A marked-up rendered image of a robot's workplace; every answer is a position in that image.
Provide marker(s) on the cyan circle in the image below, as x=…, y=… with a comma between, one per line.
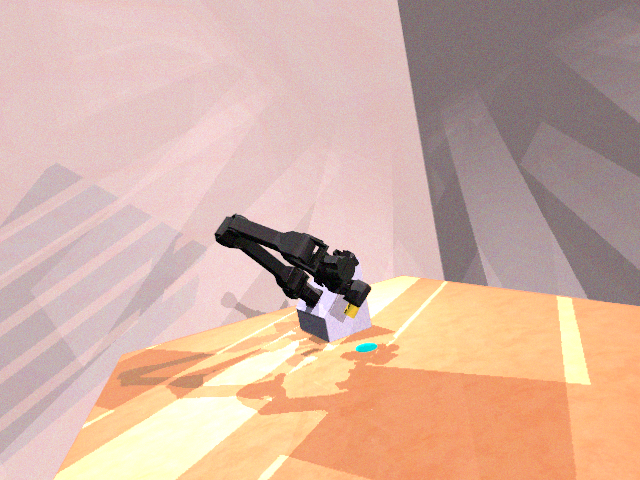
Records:
x=366, y=347

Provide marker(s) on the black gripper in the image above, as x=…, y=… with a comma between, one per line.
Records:
x=355, y=293

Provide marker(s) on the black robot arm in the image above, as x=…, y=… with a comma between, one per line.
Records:
x=296, y=248

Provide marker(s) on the yellow cylinder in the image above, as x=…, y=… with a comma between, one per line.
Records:
x=351, y=310

